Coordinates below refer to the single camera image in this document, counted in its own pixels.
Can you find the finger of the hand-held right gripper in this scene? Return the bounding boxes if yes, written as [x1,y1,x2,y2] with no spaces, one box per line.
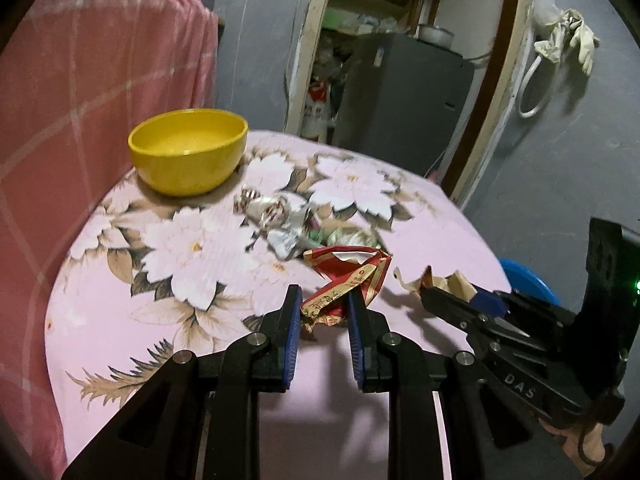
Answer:
[419,286,592,414]
[470,284,582,347]

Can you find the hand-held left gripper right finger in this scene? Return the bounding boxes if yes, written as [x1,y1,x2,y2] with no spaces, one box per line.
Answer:
[347,290,566,480]

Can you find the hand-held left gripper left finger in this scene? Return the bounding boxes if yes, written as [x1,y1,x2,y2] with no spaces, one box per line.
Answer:
[62,284,303,480]

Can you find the beige paper wrapper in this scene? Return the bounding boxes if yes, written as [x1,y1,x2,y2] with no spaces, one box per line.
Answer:
[394,265,477,319]

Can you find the blue plastic bucket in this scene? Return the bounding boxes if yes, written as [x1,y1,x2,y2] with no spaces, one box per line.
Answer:
[497,257,562,307]

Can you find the red and gold wrapper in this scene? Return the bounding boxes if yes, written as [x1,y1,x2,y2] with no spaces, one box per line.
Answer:
[300,245,392,337]

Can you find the green wrapper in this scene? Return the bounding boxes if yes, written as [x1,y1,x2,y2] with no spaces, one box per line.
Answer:
[307,225,382,252]

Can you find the striped silver candy wrapper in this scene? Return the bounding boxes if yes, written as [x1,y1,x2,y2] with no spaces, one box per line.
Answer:
[234,186,295,227]

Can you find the person's right hand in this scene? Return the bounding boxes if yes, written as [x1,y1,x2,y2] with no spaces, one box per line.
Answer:
[542,417,617,467]

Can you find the pink floral tablecloth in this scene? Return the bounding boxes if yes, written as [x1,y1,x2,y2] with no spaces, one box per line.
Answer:
[44,130,514,467]

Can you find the yellow bowl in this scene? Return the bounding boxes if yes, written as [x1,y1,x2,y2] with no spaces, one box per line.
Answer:
[127,108,250,197]

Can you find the grey refrigerator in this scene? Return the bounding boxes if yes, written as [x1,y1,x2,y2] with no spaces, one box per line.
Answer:
[331,33,476,177]

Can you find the brown door jamb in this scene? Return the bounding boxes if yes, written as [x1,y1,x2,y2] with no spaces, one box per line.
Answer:
[439,0,537,212]

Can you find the red and white bag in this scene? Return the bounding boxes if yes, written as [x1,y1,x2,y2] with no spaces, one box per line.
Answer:
[304,79,334,142]

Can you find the metal pot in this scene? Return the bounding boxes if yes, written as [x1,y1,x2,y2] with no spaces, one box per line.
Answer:
[416,23,456,45]

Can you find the cream rubber gloves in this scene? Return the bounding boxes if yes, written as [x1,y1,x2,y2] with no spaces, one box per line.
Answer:
[533,8,601,76]

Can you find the white door jamb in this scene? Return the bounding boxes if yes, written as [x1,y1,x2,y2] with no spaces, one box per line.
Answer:
[284,0,342,137]

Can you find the pink checked blanket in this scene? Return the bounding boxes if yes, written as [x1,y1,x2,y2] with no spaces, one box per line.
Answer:
[0,0,221,467]

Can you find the white hose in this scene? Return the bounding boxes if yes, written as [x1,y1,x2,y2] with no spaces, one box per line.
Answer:
[517,54,552,120]

